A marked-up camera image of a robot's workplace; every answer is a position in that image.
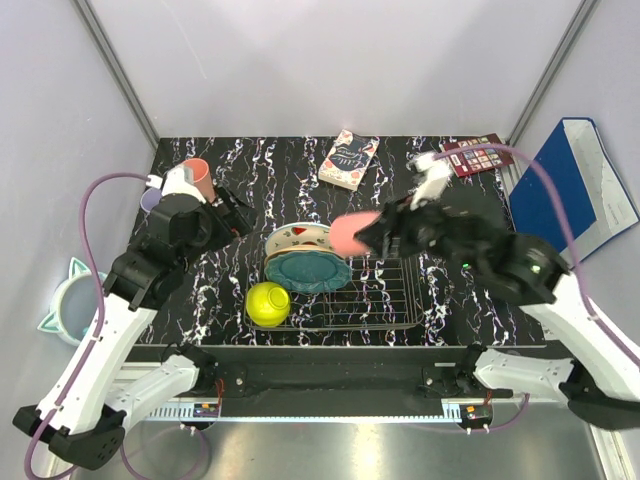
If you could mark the pink cup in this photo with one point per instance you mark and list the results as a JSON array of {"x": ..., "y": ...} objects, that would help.
[
  {"x": 343, "y": 229},
  {"x": 201, "y": 177}
]

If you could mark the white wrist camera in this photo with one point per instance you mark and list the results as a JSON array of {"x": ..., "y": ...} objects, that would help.
[
  {"x": 178, "y": 180},
  {"x": 433, "y": 177}
]

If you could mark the beige speckled plate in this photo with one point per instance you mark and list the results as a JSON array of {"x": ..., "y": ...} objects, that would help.
[{"x": 297, "y": 249}]

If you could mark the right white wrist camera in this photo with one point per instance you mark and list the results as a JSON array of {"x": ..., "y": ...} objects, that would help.
[{"x": 433, "y": 177}]

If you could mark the lilac cup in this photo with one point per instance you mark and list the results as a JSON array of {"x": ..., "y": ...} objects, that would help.
[{"x": 149, "y": 199}]

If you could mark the grey wire dish rack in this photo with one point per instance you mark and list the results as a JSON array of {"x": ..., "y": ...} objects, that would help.
[{"x": 383, "y": 295}]

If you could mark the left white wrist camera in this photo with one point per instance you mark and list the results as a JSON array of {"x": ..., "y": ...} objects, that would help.
[{"x": 178, "y": 180}]

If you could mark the yellow-green bowl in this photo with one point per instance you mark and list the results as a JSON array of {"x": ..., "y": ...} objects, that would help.
[{"x": 268, "y": 304}]

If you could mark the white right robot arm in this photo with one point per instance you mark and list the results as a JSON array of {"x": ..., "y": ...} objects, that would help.
[{"x": 599, "y": 381}]

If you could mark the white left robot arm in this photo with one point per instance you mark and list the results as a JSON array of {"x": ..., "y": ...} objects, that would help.
[{"x": 82, "y": 420}]

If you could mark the white cat-ear basket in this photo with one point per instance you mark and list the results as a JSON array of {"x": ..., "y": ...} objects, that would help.
[{"x": 72, "y": 306}]

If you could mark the teal scalloped plate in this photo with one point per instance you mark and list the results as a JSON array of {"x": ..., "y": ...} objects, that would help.
[{"x": 309, "y": 272}]

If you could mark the floral cover book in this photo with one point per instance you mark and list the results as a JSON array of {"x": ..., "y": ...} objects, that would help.
[{"x": 348, "y": 160}]

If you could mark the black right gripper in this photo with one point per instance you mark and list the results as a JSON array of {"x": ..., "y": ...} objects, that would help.
[{"x": 396, "y": 217}]

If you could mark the dark red booklet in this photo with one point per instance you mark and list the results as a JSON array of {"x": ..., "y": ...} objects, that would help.
[{"x": 478, "y": 157}]

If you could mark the white plate with strawberries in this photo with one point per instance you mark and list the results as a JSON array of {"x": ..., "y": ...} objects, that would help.
[{"x": 305, "y": 234}]

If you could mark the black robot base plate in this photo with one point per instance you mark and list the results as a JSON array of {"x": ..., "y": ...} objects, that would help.
[{"x": 299, "y": 384}]

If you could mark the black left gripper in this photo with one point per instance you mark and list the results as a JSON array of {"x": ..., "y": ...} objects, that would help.
[{"x": 239, "y": 221}]

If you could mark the blue ring binder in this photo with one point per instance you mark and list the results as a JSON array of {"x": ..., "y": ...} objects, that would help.
[{"x": 596, "y": 202}]

